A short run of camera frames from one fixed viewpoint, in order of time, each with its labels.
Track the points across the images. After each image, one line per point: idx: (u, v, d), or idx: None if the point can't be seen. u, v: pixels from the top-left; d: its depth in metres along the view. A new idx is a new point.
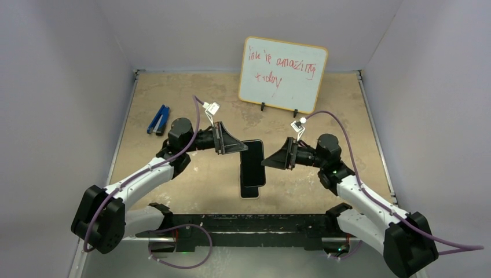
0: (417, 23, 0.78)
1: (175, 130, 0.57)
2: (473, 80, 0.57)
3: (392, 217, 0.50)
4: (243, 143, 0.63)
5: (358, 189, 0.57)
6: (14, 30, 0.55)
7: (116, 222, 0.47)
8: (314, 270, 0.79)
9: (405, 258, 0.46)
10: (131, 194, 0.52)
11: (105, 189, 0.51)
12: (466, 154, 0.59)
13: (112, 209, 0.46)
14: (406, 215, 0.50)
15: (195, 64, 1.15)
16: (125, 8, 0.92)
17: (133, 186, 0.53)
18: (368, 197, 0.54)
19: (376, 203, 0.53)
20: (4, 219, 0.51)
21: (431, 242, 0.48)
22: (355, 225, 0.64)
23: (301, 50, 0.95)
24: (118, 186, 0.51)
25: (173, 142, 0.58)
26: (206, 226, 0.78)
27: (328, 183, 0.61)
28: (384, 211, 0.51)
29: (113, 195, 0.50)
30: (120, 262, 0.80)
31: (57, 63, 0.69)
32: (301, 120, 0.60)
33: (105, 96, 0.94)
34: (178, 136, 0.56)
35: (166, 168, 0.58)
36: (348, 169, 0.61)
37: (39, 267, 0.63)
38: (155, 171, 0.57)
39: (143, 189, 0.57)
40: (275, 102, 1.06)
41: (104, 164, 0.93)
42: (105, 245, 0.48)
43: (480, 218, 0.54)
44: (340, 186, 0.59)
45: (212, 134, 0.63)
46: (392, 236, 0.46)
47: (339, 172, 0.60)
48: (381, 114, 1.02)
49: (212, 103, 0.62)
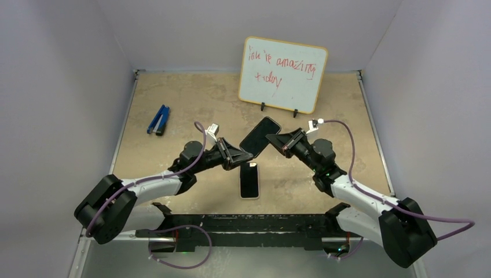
0: (417, 23, 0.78)
1: (187, 152, 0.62)
2: (473, 80, 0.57)
3: (385, 205, 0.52)
4: (248, 152, 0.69)
5: (351, 185, 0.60)
6: (14, 31, 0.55)
7: (123, 214, 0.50)
8: (314, 270, 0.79)
9: (403, 245, 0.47)
10: (141, 191, 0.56)
11: (121, 180, 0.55)
12: (466, 155, 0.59)
13: (124, 200, 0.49)
14: (397, 201, 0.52)
15: (195, 64, 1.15)
16: (125, 8, 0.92)
17: (146, 186, 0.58)
18: (359, 191, 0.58)
19: (368, 195, 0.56)
20: (4, 219, 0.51)
21: (426, 226, 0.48)
22: (354, 222, 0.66)
23: (301, 50, 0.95)
24: (134, 180, 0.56)
25: (183, 162, 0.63)
26: (206, 226, 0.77)
27: (323, 186, 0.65)
28: (377, 201, 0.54)
29: (128, 187, 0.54)
30: (120, 261, 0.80)
31: (56, 63, 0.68)
32: (317, 120, 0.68)
33: (105, 96, 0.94)
34: (189, 158, 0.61)
35: (175, 179, 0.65)
36: (340, 170, 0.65)
37: (39, 267, 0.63)
38: (165, 179, 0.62)
39: (152, 193, 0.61)
40: (275, 102, 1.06)
41: (103, 164, 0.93)
42: (103, 234, 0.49)
43: (480, 219, 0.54)
44: (333, 187, 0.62)
45: (218, 149, 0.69)
46: (386, 223, 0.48)
47: (332, 175, 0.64)
48: (381, 114, 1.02)
49: (212, 124, 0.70)
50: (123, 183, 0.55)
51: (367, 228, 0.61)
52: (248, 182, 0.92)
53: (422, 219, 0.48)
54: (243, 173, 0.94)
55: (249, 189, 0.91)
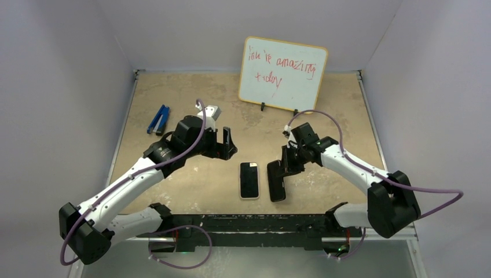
0: (417, 23, 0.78)
1: (186, 122, 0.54)
2: (472, 81, 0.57)
3: (375, 178, 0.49)
4: (234, 147, 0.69)
5: (342, 156, 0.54)
6: (15, 32, 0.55)
7: (94, 242, 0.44)
8: (314, 270, 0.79)
9: (388, 215, 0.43)
10: (105, 214, 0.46)
11: (78, 208, 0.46)
12: (466, 155, 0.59)
13: (83, 233, 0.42)
14: (387, 174, 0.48)
15: (195, 64, 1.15)
16: (125, 8, 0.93)
17: (109, 202, 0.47)
18: (350, 161, 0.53)
19: (358, 165, 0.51)
20: (4, 219, 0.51)
21: (411, 200, 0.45)
22: (348, 211, 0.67)
23: (301, 50, 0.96)
24: (90, 205, 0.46)
25: (179, 135, 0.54)
26: (206, 227, 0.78)
27: (313, 156, 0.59)
28: (367, 172, 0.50)
29: (85, 217, 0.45)
30: (120, 262, 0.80)
31: (57, 63, 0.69)
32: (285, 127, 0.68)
33: (105, 96, 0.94)
34: (188, 128, 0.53)
35: (150, 174, 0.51)
36: (332, 139, 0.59)
37: (39, 268, 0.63)
38: (138, 178, 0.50)
39: (128, 198, 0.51)
40: (275, 102, 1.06)
41: (103, 164, 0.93)
42: (90, 258, 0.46)
43: (482, 220, 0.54)
44: (323, 156, 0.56)
45: (212, 136, 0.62)
46: (375, 194, 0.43)
47: (322, 143, 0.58)
48: (381, 114, 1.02)
49: (212, 107, 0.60)
50: (79, 211, 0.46)
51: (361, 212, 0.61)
52: (247, 182, 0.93)
53: (409, 191, 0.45)
54: (243, 173, 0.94)
55: (249, 189, 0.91)
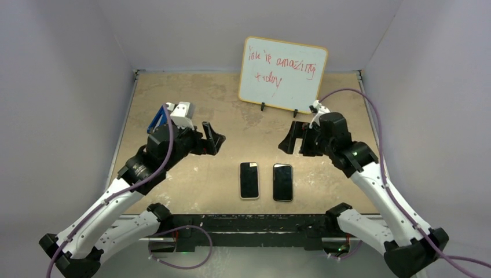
0: (417, 23, 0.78)
1: (156, 136, 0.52)
2: (472, 80, 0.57)
3: (415, 230, 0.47)
4: (222, 135, 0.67)
5: (382, 186, 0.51)
6: (14, 31, 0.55)
7: (75, 269, 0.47)
8: (314, 270, 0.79)
9: (411, 268, 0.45)
10: (81, 243, 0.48)
11: (56, 238, 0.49)
12: (466, 154, 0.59)
13: (62, 266, 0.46)
14: (429, 230, 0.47)
15: (195, 64, 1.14)
16: (125, 8, 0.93)
17: (84, 232, 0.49)
18: (393, 201, 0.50)
19: (400, 210, 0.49)
20: (4, 219, 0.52)
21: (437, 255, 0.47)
22: (356, 226, 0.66)
23: (301, 50, 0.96)
24: (66, 237, 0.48)
25: (152, 150, 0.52)
26: (206, 226, 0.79)
27: (344, 164, 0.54)
28: (407, 220, 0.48)
29: (62, 249, 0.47)
30: (120, 262, 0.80)
31: (56, 62, 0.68)
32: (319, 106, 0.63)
33: (104, 95, 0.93)
34: (158, 143, 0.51)
35: (126, 196, 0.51)
36: (370, 151, 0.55)
37: (39, 268, 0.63)
38: (112, 203, 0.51)
39: (108, 222, 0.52)
40: (275, 102, 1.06)
41: (103, 164, 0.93)
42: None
43: (482, 220, 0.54)
44: (359, 175, 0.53)
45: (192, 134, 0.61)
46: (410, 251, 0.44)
47: (360, 156, 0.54)
48: (381, 114, 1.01)
49: (184, 103, 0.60)
50: (58, 242, 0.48)
51: (369, 234, 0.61)
52: (247, 182, 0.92)
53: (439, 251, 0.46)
54: (243, 174, 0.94)
55: (249, 189, 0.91)
